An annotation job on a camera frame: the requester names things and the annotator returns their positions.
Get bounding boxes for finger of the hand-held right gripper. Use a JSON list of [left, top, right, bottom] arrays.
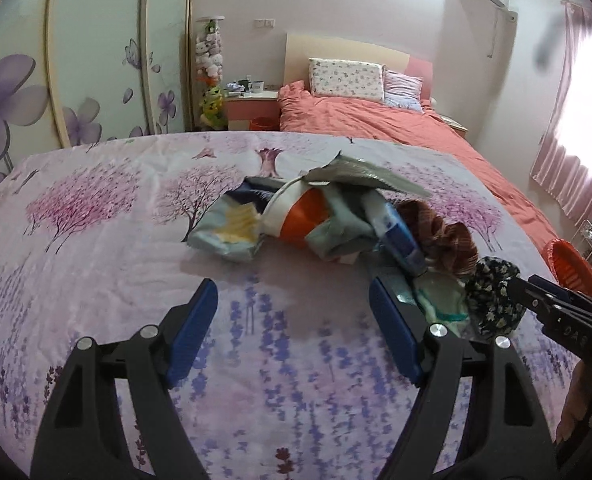
[[527, 274, 592, 317], [506, 277, 579, 323]]

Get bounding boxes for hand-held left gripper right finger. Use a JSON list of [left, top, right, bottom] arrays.
[[369, 276, 561, 480]]

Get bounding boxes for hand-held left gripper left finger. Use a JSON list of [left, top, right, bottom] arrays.
[[30, 278, 219, 480]]

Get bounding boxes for orange trash basket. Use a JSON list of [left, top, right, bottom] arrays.
[[542, 239, 592, 306]]

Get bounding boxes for black floral scrunchie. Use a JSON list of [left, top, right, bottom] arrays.
[[464, 256, 525, 337]]

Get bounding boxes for green teal sock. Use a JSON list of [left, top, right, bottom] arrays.
[[410, 269, 472, 337]]

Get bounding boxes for person's right hand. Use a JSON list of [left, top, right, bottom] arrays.
[[554, 359, 592, 447]]

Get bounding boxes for brown scrunchie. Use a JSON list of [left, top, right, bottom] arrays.
[[395, 199, 479, 281]]

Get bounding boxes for pale green plastic bag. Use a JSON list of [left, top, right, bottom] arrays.
[[306, 189, 379, 265]]

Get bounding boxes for floral printed blanket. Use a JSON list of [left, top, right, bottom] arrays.
[[0, 131, 584, 480]]

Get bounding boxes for silver foil wrapper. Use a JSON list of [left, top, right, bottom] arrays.
[[300, 151, 433, 199]]

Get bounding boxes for pink curtain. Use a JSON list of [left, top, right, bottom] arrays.
[[528, 0, 592, 222]]

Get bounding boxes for beige nightstand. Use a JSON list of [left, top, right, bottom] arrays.
[[440, 114, 470, 137]]

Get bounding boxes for coral red bedspread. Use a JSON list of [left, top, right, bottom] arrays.
[[277, 80, 560, 267]]

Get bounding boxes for green plush toy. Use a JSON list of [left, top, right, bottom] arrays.
[[199, 86, 227, 131]]

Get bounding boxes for pink nightstand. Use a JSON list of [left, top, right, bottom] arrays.
[[225, 91, 281, 134]]

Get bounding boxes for striped pink pillow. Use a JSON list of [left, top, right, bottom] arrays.
[[383, 70, 425, 112]]

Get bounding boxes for floral white pillow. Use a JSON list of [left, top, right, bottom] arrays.
[[308, 57, 387, 104]]

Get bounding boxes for clear tube of plush toys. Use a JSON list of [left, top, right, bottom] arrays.
[[194, 15, 226, 87]]

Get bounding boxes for wardrobe with purple flowers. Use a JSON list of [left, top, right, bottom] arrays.
[[0, 0, 197, 202]]

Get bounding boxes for beige headboard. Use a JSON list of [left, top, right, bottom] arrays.
[[285, 31, 411, 95]]

